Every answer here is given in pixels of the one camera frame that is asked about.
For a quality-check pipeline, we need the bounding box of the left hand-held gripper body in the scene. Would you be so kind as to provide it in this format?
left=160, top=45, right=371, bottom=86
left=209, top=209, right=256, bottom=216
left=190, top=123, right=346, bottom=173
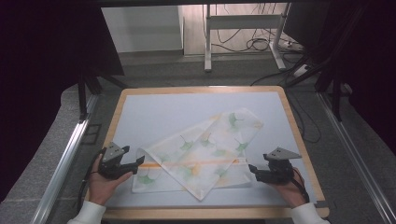
left=98, top=142, right=135, bottom=181

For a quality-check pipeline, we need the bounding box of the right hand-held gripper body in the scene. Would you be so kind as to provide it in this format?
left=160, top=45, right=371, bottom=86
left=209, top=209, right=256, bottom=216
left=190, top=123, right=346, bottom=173
left=255, top=147, right=303, bottom=185

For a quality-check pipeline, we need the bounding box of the white leaf print cloth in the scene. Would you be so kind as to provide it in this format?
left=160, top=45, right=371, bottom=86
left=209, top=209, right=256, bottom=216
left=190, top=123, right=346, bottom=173
left=131, top=107, right=265, bottom=202

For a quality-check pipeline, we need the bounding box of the person's right hand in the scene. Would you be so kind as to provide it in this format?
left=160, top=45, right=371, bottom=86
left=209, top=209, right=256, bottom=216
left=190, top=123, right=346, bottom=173
left=269, top=167, right=309, bottom=209

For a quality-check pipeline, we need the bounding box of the person's left hand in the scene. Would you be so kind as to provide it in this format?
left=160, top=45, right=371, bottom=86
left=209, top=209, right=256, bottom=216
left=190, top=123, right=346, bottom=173
left=88, top=153, right=134, bottom=206

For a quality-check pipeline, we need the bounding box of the dark floor socket cover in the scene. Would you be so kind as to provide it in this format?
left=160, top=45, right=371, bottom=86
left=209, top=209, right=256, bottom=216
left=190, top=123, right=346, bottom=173
left=80, top=122, right=104, bottom=146

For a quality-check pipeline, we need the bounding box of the white table mat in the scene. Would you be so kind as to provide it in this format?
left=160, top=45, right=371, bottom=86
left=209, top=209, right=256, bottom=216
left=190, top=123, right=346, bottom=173
left=104, top=91, right=318, bottom=208

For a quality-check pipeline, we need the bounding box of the black metal stand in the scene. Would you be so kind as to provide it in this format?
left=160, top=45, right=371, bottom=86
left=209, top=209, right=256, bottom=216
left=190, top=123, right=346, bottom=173
left=76, top=72, right=129, bottom=123
left=285, top=3, right=375, bottom=123

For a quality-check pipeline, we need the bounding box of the wooden table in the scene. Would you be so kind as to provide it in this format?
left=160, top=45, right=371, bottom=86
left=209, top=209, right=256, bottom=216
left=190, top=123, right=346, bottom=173
left=83, top=85, right=331, bottom=220

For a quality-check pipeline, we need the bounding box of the white power strip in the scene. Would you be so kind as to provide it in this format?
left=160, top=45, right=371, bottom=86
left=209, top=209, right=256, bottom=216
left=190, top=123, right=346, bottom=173
left=292, top=63, right=313, bottom=78
left=279, top=40, right=304, bottom=52

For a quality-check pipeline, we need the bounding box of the dark curtain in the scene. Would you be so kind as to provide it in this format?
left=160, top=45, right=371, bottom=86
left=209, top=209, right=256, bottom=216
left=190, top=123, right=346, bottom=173
left=0, top=0, right=125, bottom=203
left=311, top=0, right=396, bottom=157

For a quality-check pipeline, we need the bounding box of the white cabinet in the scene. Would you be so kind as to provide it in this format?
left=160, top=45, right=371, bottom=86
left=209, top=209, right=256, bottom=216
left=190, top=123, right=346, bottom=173
left=101, top=5, right=185, bottom=54

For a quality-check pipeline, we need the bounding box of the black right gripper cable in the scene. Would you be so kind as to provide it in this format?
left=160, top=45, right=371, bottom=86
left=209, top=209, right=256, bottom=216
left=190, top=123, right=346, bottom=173
left=290, top=167, right=311, bottom=205

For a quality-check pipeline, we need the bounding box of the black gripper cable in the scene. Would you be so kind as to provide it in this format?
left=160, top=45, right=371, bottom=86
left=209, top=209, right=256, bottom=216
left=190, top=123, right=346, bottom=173
left=290, top=167, right=311, bottom=205
left=74, top=147, right=107, bottom=216

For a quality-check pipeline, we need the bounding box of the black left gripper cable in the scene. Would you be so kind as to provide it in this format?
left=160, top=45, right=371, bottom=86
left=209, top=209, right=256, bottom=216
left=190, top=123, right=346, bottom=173
left=74, top=147, right=107, bottom=216

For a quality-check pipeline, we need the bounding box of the aluminium rail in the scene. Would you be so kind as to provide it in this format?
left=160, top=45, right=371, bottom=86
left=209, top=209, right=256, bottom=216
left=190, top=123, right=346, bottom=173
left=29, top=92, right=101, bottom=224
left=315, top=91, right=396, bottom=224

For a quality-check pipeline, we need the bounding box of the black floor cable bundle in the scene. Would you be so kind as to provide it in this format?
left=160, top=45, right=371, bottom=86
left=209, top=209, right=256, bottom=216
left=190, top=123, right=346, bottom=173
left=211, top=3, right=283, bottom=54

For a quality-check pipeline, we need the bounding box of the white metal desk frame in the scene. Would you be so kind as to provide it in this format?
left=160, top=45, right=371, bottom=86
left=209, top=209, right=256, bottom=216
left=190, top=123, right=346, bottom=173
left=203, top=3, right=292, bottom=73

